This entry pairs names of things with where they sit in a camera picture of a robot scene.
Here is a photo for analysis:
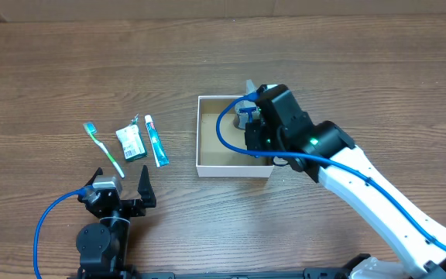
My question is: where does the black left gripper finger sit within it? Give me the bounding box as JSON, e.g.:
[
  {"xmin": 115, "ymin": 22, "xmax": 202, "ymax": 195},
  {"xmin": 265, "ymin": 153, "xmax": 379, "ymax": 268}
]
[
  {"xmin": 85, "ymin": 167, "xmax": 103, "ymax": 187},
  {"xmin": 137, "ymin": 165, "xmax": 156, "ymax": 208}
]

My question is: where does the teal toothpaste tube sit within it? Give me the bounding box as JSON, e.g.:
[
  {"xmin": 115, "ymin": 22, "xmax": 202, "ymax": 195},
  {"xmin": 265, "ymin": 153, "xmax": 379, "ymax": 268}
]
[{"xmin": 144, "ymin": 115, "xmax": 170, "ymax": 167}]

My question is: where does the blue razor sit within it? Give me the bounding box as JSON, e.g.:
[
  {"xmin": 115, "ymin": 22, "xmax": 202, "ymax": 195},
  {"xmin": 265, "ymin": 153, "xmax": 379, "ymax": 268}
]
[{"xmin": 238, "ymin": 107, "xmax": 260, "ymax": 125}]

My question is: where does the green white soap packet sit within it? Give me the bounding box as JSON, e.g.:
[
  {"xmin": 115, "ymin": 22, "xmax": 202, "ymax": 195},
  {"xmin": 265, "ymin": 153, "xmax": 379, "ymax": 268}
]
[{"xmin": 115, "ymin": 115, "xmax": 147, "ymax": 162}]

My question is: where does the clear pump bottle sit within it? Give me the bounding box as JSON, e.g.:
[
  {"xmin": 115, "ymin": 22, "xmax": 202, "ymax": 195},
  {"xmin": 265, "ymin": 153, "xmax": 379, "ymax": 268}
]
[{"xmin": 233, "ymin": 79, "xmax": 260, "ymax": 130}]

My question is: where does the green white toothbrush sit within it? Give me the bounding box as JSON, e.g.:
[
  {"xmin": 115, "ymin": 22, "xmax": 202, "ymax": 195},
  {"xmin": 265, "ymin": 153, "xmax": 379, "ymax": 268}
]
[{"xmin": 83, "ymin": 122, "xmax": 125, "ymax": 178}]

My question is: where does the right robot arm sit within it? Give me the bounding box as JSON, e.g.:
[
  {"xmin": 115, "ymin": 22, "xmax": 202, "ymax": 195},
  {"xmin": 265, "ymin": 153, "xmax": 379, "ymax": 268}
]
[{"xmin": 196, "ymin": 84, "xmax": 446, "ymax": 278}]

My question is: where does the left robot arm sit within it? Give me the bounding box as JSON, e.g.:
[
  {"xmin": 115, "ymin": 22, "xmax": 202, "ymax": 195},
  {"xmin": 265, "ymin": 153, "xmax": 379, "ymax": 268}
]
[{"xmin": 76, "ymin": 168, "xmax": 156, "ymax": 279}]

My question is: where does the white cardboard box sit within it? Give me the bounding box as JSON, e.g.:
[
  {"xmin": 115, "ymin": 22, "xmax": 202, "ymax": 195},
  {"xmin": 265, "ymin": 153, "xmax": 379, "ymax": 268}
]
[{"xmin": 196, "ymin": 95, "xmax": 274, "ymax": 178}]

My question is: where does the left blue cable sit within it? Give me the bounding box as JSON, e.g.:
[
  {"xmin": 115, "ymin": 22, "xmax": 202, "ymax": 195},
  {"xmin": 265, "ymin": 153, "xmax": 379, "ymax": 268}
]
[{"xmin": 33, "ymin": 187, "xmax": 94, "ymax": 279}]

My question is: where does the blue cable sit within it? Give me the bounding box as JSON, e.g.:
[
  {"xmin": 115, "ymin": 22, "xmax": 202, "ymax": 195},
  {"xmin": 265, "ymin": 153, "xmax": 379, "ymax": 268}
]
[
  {"xmin": 33, "ymin": 187, "xmax": 94, "ymax": 279},
  {"xmin": 215, "ymin": 91, "xmax": 446, "ymax": 268}
]

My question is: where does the right blue cable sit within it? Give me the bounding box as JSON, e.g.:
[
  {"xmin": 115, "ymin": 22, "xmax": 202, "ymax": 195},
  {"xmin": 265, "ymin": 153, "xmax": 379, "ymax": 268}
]
[{"xmin": 215, "ymin": 91, "xmax": 446, "ymax": 268}]

